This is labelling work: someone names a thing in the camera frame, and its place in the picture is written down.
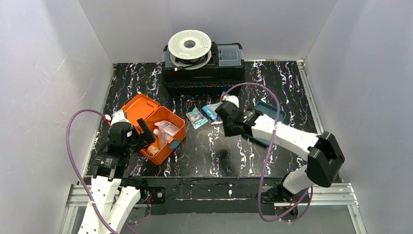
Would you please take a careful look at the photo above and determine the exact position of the brown medicine bottle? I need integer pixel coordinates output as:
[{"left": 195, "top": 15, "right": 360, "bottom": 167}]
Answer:
[{"left": 146, "top": 145, "right": 160, "bottom": 157}]

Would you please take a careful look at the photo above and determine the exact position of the white blue medicine sachet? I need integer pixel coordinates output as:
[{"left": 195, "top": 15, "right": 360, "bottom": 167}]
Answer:
[{"left": 155, "top": 120, "right": 179, "bottom": 136}]

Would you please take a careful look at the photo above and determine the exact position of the blue cotton swab packet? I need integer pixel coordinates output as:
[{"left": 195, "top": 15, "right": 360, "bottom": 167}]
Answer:
[{"left": 202, "top": 99, "right": 222, "bottom": 121}]

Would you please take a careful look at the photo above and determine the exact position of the orange medicine box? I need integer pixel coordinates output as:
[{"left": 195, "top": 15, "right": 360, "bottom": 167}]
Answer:
[{"left": 122, "top": 94, "right": 186, "bottom": 165}]

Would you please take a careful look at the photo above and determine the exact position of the teal divided tray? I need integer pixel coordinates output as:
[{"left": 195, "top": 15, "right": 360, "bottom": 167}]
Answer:
[{"left": 244, "top": 101, "right": 286, "bottom": 148}]

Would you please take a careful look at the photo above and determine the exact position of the small teal packet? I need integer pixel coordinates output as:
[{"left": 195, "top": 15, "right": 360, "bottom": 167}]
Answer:
[{"left": 186, "top": 107, "right": 208, "bottom": 129}]

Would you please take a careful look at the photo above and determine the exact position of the white medicine bottle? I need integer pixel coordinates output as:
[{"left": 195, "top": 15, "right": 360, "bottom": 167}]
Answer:
[{"left": 153, "top": 128, "right": 164, "bottom": 138}]

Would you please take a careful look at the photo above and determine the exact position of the clear bag with teal packet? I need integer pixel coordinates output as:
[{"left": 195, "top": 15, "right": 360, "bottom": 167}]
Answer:
[{"left": 158, "top": 130, "right": 172, "bottom": 149}]

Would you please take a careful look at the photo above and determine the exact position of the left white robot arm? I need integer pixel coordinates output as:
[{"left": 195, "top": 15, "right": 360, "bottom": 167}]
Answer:
[{"left": 78, "top": 110, "right": 154, "bottom": 234}]

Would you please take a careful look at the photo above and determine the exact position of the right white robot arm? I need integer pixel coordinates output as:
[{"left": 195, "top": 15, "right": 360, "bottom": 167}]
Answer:
[{"left": 215, "top": 96, "right": 345, "bottom": 201}]

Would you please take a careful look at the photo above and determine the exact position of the black plastic toolbox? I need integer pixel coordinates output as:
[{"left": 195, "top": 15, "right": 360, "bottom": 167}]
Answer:
[{"left": 161, "top": 43, "right": 246, "bottom": 96}]

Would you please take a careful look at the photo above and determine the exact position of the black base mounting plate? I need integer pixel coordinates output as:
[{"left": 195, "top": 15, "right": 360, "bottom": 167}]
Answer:
[{"left": 116, "top": 176, "right": 310, "bottom": 216}]

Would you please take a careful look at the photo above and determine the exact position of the white filament spool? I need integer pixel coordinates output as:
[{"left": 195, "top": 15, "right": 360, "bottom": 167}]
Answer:
[{"left": 168, "top": 30, "right": 212, "bottom": 72}]

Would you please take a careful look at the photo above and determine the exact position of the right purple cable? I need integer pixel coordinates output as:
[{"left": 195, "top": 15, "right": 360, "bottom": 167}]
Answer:
[{"left": 223, "top": 82, "right": 314, "bottom": 223}]

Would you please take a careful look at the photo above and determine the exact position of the purple cable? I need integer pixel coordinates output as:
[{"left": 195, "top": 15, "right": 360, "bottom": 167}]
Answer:
[
  {"left": 223, "top": 82, "right": 314, "bottom": 223},
  {"left": 66, "top": 109, "right": 143, "bottom": 234}
]

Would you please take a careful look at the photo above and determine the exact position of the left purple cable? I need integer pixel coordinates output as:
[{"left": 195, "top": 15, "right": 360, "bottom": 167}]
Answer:
[{"left": 66, "top": 109, "right": 143, "bottom": 234}]

